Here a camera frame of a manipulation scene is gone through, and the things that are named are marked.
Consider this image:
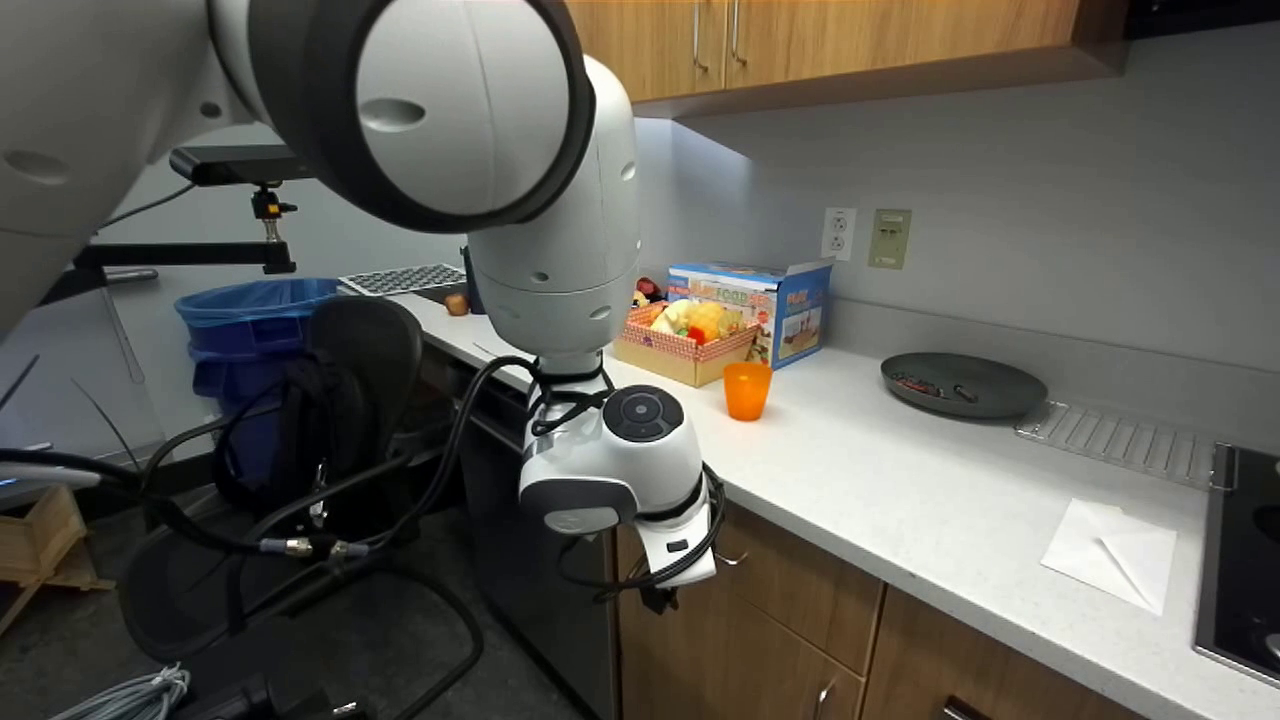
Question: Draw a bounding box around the grey striped cloth bundle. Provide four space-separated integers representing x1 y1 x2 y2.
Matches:
53 660 197 720

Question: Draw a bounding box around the black glass cooktop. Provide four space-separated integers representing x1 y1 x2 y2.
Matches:
1190 445 1280 691

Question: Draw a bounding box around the wooden upper cabinet body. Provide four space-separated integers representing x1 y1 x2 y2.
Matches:
634 35 1135 125

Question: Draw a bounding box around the wooden cabinet door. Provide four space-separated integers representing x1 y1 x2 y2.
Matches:
569 0 719 110
612 533 870 720
715 0 1087 94

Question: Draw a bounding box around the beige green wall plate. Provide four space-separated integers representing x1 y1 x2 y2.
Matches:
866 203 915 272

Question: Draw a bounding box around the wooden upper cabinet door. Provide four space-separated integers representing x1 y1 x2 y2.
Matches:
715 0 1087 94
569 0 719 110

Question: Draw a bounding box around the wooden cabinet front panel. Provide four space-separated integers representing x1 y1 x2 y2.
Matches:
860 584 1150 720

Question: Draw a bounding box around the black round pan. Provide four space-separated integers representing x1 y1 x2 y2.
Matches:
875 347 1050 427

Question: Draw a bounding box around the white ridged drying mat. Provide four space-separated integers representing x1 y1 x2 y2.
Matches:
1015 398 1225 493

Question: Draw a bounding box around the black range hood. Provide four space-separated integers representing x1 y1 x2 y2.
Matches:
1124 0 1280 42

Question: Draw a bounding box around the blue toy food box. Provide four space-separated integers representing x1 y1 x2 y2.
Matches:
662 258 837 371

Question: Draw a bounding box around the black office chair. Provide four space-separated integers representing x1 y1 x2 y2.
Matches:
116 294 492 720

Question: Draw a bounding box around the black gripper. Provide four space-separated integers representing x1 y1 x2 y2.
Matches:
634 573 689 621

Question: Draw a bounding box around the yellow orange toy fruit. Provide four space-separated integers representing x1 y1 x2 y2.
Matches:
653 295 745 347

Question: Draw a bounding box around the thin white stick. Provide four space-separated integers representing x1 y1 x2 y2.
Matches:
1092 533 1158 605

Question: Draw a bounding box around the grey grid rack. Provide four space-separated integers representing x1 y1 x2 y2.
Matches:
337 259 472 303

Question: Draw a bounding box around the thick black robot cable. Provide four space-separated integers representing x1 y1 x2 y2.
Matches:
0 354 733 601

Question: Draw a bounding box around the black camera boom stand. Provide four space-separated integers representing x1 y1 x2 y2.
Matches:
35 185 300 313

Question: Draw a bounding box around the black camera on stand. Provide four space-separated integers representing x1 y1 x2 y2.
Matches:
167 141 316 187

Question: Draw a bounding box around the orange plastic cup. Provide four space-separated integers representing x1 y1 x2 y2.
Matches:
719 355 776 423

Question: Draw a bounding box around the wooden drawer with metal handle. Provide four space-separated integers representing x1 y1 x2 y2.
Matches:
612 495 886 675

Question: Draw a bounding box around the white paper napkin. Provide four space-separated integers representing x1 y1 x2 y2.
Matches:
1039 493 1183 621

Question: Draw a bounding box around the brown cardboard box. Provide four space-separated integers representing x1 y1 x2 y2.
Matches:
0 479 116 637

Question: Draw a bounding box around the blue trash bin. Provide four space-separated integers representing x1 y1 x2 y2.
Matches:
170 272 351 413

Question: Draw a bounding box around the wooden lower cabinet door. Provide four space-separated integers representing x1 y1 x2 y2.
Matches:
612 533 870 720

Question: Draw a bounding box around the white wall outlet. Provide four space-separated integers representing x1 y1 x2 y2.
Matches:
821 203 860 264

